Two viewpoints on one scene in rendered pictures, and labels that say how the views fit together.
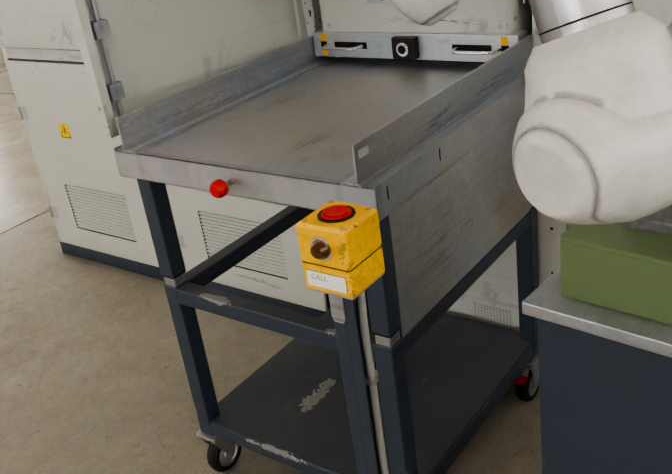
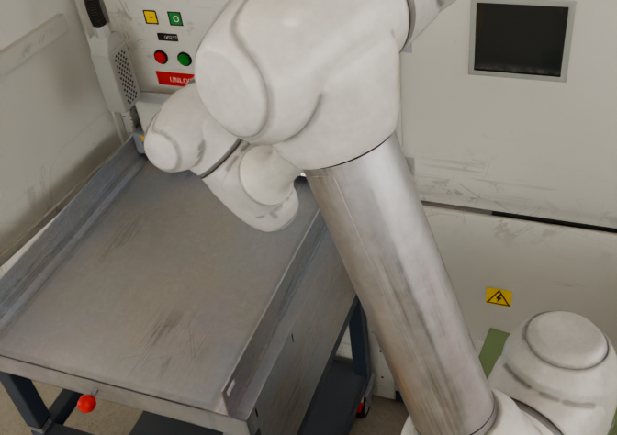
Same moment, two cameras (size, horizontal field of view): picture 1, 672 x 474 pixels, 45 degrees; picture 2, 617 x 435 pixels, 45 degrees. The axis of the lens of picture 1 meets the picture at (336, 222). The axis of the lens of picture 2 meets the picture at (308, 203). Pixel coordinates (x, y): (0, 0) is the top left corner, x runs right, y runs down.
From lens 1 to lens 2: 0.68 m
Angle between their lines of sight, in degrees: 18
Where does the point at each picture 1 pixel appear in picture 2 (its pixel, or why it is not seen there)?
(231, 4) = (45, 128)
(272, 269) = not seen: hidden behind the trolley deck
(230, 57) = (52, 177)
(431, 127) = (281, 308)
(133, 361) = not seen: outside the picture
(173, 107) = (12, 280)
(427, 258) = (287, 410)
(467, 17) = not seen: hidden behind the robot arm
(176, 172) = (34, 373)
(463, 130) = (308, 298)
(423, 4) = (266, 224)
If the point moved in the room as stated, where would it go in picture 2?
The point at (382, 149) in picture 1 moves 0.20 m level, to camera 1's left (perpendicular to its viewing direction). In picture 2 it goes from (245, 368) to (130, 407)
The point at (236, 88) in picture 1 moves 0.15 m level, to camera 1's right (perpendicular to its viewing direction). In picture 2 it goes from (69, 226) to (135, 206)
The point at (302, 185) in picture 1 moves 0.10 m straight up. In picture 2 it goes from (173, 406) to (159, 370)
